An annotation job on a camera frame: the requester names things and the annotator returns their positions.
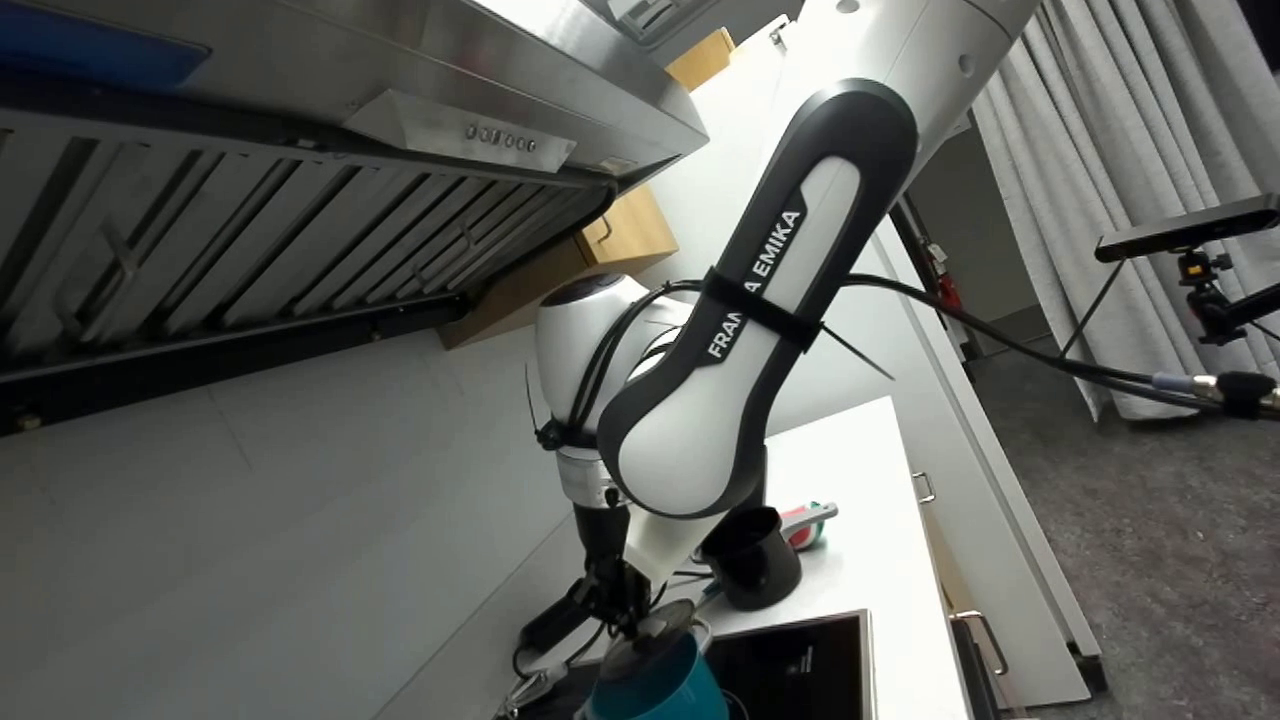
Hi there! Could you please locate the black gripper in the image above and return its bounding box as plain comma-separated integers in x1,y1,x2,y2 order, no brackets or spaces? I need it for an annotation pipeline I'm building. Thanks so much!
510,489,653,677

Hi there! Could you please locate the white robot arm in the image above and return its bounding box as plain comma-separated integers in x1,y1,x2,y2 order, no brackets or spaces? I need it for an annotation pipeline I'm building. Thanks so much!
510,0,1038,667

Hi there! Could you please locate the blue pot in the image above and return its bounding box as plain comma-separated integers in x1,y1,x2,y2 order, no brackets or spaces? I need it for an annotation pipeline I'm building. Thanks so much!
584,631,727,720

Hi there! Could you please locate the black induction cooktop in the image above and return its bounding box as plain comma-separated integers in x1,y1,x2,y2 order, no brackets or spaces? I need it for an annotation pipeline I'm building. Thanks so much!
706,618,869,720

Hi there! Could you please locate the steel range hood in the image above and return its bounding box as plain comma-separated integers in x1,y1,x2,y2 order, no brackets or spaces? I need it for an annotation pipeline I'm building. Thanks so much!
0,0,702,432

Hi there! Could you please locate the grey curtain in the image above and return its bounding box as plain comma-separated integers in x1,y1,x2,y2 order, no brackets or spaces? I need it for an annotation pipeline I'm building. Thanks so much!
972,0,1280,375

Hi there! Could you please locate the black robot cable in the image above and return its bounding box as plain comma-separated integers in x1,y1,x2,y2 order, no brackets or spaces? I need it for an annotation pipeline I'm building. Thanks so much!
536,274,1280,455

